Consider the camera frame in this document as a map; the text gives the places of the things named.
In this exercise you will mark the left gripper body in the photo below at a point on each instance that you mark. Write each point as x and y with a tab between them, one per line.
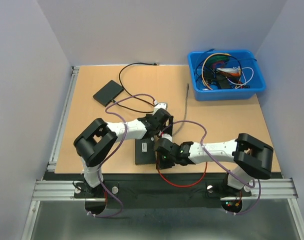
159	128

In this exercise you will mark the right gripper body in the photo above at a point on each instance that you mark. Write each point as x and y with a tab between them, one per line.
163	162

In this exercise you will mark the black network switch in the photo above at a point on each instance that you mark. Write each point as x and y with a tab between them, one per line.
144	151
108	93

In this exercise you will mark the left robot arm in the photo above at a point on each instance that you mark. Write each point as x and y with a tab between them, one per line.
96	141

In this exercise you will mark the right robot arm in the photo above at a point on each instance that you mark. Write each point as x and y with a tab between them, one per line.
245	158

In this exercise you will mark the blue plastic bin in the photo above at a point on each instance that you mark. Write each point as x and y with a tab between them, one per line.
225	75

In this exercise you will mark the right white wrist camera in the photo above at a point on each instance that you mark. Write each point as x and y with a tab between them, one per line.
165	136

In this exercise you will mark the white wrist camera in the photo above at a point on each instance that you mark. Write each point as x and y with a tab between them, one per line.
159	105
165	136

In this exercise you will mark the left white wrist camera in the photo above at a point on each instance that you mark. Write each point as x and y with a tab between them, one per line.
159	105

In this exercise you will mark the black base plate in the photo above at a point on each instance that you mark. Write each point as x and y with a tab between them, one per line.
175	190

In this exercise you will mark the aluminium frame rail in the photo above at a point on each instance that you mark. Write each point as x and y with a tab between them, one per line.
65	191

